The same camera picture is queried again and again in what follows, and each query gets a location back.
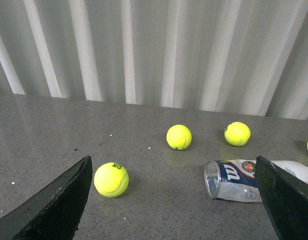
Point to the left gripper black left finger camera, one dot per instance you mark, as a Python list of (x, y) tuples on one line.
[(55, 211)]

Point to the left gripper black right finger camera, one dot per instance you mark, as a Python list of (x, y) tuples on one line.
[(285, 198)]

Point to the clear Wilson tennis can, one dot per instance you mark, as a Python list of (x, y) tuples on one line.
[(234, 180)]

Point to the near left tennis ball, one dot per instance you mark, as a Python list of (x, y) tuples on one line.
[(111, 180)]

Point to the middle tennis ball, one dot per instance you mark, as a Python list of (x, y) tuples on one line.
[(179, 137)]

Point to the white pleated curtain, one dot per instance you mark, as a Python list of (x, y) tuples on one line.
[(233, 56)]

